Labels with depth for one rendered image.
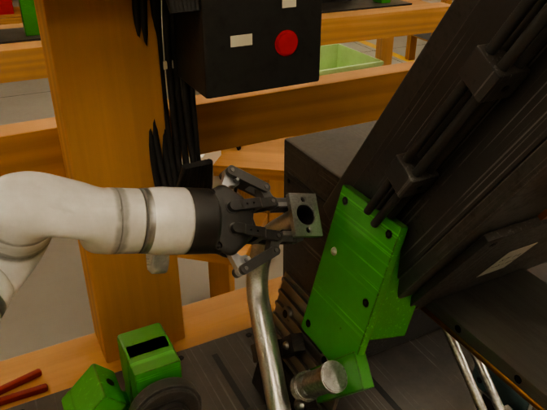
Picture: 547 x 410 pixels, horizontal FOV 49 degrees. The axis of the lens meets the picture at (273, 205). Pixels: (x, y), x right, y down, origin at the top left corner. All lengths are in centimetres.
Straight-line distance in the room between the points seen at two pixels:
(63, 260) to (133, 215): 242
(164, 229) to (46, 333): 200
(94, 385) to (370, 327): 31
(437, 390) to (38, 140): 72
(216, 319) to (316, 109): 43
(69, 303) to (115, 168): 188
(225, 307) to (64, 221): 62
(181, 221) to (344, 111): 58
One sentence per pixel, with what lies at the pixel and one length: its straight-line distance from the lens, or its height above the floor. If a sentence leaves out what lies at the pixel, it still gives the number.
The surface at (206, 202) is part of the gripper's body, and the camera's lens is 66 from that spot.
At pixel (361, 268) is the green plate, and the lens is 71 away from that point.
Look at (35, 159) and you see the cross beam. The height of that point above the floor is 123.
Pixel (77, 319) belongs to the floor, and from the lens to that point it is 265.
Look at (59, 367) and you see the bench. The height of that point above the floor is 88.
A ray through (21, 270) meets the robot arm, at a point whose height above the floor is 127.
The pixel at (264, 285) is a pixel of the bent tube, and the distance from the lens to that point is 82.
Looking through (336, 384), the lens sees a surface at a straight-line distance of 74.
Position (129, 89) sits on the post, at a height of 135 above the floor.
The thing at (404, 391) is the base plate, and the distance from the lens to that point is 100.
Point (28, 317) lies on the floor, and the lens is 272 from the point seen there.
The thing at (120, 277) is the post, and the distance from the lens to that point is 99.
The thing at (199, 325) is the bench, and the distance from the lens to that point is 113.
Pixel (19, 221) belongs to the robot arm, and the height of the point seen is 133.
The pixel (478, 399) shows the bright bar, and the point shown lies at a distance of 83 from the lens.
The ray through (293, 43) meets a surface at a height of 141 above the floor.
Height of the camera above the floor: 160
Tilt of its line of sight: 29 degrees down
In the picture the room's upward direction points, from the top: straight up
